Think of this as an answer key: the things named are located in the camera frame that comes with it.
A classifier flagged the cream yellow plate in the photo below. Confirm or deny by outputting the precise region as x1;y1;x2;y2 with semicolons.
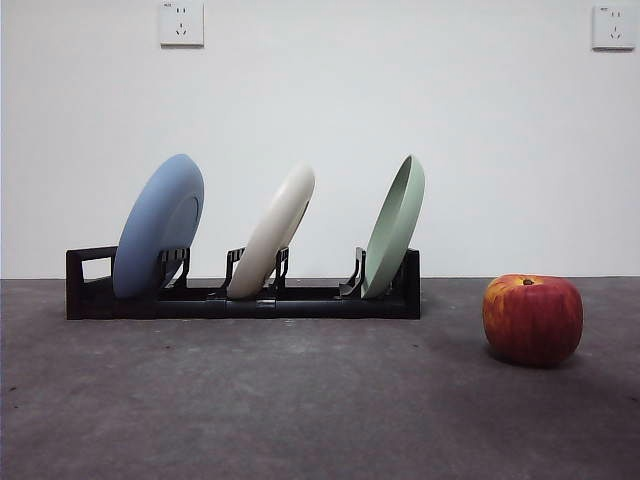
227;162;317;301

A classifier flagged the red apple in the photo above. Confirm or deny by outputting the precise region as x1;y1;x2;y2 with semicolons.
482;273;585;368

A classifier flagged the green plate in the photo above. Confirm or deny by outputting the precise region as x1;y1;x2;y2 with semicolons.
360;153;427;301

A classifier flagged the blue plate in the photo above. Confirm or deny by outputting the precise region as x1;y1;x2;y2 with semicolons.
111;153;206;300

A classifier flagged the black plate rack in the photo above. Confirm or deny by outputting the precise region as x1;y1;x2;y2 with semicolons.
65;244;422;321

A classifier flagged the white wall socket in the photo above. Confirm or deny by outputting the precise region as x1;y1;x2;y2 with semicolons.
591;4;637;52
159;1;205;49

